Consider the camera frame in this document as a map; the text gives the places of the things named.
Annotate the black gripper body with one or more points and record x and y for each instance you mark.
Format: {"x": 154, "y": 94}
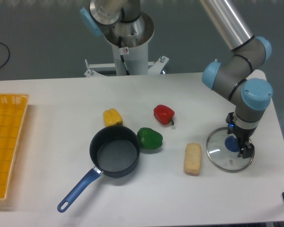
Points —
{"x": 240, "y": 128}

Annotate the glass lid blue knob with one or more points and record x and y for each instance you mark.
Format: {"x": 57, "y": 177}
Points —
{"x": 222, "y": 150}

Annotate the black saucepan blue handle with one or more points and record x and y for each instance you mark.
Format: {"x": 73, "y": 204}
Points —
{"x": 115, "y": 152}

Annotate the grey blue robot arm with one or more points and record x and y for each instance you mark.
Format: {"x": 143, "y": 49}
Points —
{"x": 251, "y": 97}

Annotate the bread loaf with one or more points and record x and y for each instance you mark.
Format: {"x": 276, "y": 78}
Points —
{"x": 193, "y": 158}

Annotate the red bell pepper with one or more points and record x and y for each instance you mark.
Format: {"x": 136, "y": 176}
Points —
{"x": 164, "y": 114}

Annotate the green bell pepper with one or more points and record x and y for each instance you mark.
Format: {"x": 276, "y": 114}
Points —
{"x": 149, "y": 138}

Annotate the yellow bell pepper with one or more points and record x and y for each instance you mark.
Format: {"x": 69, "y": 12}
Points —
{"x": 112, "y": 117}

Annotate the yellow plastic basket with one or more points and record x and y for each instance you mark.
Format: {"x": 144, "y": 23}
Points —
{"x": 13, "y": 109}

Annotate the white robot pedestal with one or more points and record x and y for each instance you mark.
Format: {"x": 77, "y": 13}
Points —
{"x": 129, "y": 42}

